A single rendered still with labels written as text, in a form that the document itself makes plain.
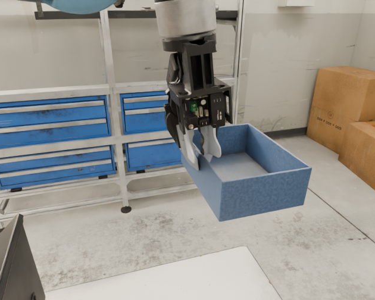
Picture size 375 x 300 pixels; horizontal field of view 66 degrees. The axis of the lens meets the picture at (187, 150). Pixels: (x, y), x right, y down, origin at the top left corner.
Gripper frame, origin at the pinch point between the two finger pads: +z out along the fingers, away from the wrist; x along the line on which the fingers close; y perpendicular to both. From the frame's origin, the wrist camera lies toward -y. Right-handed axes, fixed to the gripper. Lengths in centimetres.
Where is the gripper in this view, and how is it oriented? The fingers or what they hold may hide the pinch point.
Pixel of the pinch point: (199, 160)
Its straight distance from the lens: 49.1
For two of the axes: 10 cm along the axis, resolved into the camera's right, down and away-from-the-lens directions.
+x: 9.6, -2.3, 1.8
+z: 1.2, 8.8, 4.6
